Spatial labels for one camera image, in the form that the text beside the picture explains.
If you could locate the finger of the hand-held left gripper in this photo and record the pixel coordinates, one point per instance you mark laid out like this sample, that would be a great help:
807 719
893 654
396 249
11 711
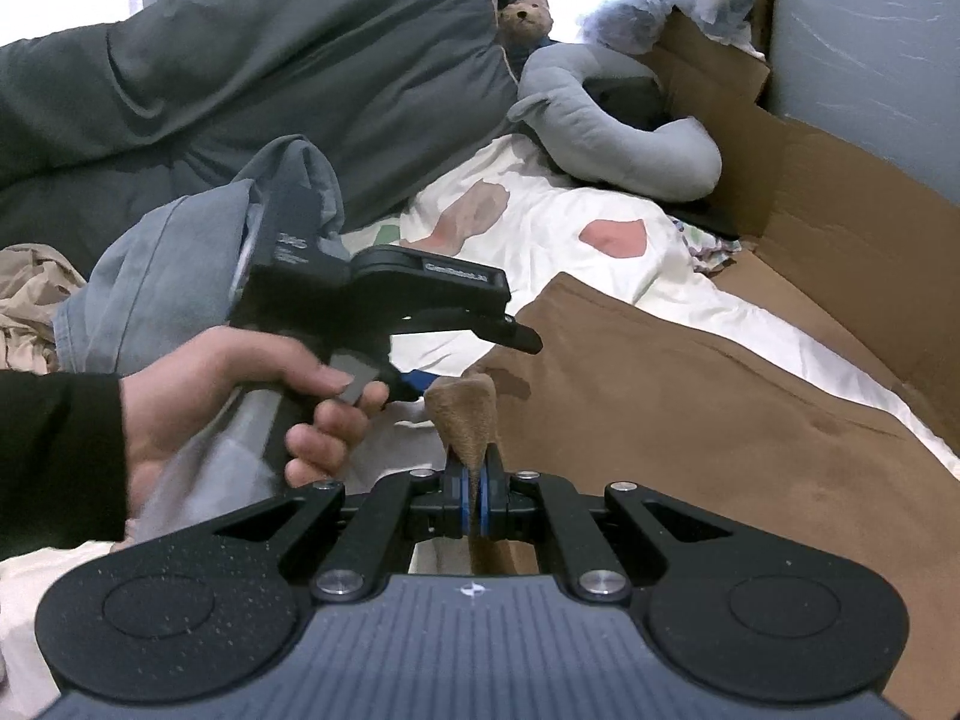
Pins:
416 381
510 334

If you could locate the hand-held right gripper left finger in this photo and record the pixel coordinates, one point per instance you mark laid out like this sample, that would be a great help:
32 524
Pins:
459 499

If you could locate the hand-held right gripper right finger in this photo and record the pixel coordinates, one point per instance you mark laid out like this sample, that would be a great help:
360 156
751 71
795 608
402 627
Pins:
487 499

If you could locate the brown printed t-shirt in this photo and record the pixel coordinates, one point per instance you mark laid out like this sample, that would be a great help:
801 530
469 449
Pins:
712 427

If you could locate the person's left hand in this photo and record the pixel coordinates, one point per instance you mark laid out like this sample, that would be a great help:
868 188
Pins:
195 390

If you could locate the white printed bed sheet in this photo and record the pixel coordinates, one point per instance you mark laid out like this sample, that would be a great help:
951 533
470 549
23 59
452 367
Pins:
562 217

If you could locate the blue-grey garment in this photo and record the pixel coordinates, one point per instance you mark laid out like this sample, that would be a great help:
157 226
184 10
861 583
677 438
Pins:
150 270

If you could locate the grey neck pillow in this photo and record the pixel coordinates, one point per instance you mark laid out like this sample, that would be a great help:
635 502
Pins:
615 142

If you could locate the floral cloth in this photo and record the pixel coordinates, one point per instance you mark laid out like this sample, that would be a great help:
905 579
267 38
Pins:
712 251

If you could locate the dark grey duvet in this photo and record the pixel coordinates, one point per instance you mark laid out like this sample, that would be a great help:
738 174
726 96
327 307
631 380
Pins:
262 52

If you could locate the beige cloth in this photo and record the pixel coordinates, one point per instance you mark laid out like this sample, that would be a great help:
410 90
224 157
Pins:
30 292

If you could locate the brown teddy bear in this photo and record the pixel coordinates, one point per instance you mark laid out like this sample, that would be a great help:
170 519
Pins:
525 15

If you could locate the fluffy blue-grey plush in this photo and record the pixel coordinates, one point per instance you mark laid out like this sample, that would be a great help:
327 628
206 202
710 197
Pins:
622 11

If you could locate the brown cardboard sheet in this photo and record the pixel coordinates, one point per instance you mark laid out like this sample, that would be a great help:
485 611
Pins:
840 202

